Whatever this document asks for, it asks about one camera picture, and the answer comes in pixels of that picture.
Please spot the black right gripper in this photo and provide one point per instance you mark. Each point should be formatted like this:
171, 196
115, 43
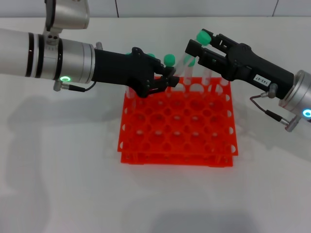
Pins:
252, 68

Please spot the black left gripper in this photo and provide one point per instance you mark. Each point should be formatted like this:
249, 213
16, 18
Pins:
121, 69

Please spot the orange plastic test tube rack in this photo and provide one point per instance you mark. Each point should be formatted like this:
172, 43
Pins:
177, 126

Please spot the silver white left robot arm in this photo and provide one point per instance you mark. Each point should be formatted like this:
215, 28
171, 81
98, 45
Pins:
48, 53

